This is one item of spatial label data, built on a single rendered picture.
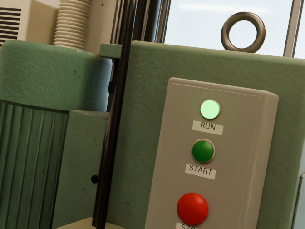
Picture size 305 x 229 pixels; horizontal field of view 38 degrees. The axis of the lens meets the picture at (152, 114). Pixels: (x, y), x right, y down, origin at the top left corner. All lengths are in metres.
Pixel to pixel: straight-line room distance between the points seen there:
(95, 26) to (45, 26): 0.25
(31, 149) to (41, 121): 0.04
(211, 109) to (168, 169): 0.07
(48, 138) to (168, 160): 0.26
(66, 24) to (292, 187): 1.83
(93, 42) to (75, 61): 1.66
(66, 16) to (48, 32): 0.15
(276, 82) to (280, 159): 0.08
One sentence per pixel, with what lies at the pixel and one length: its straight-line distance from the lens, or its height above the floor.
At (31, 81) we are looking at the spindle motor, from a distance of 0.65.
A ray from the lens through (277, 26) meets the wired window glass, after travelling 1.99.
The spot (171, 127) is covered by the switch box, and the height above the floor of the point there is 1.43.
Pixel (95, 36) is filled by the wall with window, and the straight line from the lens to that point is 2.30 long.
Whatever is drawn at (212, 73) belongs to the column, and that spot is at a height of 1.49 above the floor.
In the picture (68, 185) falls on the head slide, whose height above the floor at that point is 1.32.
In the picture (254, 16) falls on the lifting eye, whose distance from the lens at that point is 0.60.
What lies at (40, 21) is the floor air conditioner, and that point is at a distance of 2.26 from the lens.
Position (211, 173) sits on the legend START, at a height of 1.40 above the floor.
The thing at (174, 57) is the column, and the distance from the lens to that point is 0.51.
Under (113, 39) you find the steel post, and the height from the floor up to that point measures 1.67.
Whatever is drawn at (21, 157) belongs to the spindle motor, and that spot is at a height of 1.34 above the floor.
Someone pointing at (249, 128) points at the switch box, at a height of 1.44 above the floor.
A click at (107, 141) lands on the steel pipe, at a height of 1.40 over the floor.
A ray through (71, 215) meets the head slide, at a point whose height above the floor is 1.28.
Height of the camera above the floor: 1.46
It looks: 3 degrees down
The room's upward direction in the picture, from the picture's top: 9 degrees clockwise
